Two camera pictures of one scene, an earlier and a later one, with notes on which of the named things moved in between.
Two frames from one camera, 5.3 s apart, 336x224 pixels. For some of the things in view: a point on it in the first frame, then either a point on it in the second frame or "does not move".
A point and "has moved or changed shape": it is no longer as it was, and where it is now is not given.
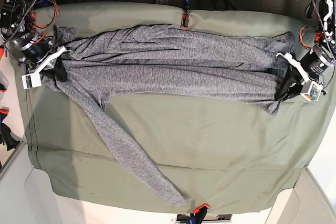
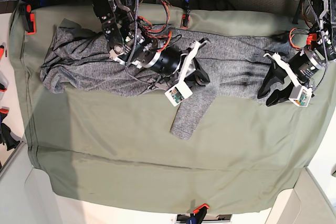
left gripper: (39, 57) → (175, 66)
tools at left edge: (8, 135) does not move
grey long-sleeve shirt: (168, 62) has moved or changed shape
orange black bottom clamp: (198, 215) does not move
